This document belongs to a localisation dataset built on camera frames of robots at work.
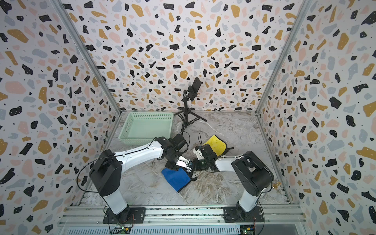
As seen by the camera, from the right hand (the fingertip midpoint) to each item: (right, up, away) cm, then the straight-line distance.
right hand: (190, 167), depth 90 cm
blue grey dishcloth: (-6, -5, -6) cm, 10 cm away
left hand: (-5, +4, -4) cm, 8 cm away
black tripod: (-3, +32, +16) cm, 36 cm away
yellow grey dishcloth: (+20, +12, +9) cm, 24 cm away
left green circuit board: (-32, -25, -19) cm, 45 cm away
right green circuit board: (+29, -25, -18) cm, 43 cm away
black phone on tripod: (+2, +48, -1) cm, 48 cm away
